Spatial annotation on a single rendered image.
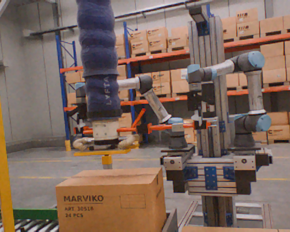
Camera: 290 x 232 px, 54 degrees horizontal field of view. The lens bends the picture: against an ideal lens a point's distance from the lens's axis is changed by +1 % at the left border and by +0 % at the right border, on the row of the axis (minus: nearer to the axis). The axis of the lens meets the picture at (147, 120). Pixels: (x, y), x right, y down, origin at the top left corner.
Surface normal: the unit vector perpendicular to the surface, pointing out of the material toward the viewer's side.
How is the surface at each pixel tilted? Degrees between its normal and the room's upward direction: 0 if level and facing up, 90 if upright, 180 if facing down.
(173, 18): 90
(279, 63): 87
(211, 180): 90
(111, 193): 90
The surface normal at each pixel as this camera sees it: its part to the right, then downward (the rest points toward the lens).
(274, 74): -0.37, 0.00
